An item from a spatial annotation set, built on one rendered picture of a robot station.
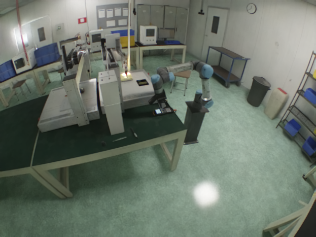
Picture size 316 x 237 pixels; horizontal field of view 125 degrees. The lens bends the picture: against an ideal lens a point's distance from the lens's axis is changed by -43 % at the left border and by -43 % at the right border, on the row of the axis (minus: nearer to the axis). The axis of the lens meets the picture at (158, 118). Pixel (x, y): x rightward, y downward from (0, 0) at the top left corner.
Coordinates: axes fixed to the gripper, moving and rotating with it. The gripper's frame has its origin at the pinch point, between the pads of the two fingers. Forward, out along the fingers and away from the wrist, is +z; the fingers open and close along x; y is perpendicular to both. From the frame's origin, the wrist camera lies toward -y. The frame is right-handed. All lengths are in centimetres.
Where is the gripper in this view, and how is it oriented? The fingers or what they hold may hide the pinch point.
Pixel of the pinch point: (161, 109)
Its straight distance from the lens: 137.9
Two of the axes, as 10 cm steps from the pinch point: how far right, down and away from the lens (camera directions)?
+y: 9.4, -3.4, 0.6
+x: -2.8, -6.4, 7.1
